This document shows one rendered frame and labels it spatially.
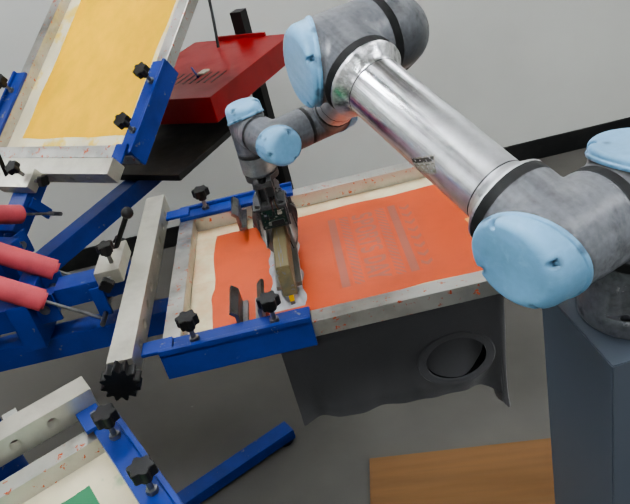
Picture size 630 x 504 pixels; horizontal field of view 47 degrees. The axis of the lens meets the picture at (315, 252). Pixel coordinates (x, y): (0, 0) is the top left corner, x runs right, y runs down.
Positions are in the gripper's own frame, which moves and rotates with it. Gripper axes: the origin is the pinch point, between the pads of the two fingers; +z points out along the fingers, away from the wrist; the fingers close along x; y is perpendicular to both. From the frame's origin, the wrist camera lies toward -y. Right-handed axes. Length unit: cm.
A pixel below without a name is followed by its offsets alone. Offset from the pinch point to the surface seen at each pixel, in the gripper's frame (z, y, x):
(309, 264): 4.7, 3.8, 4.7
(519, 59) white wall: 50, -198, 119
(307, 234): 5.0, -9.7, 5.4
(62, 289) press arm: -4, 4, -50
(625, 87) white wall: 78, -197, 172
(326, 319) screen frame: 0.6, 30.1, 6.6
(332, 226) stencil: 5.0, -10.7, 11.7
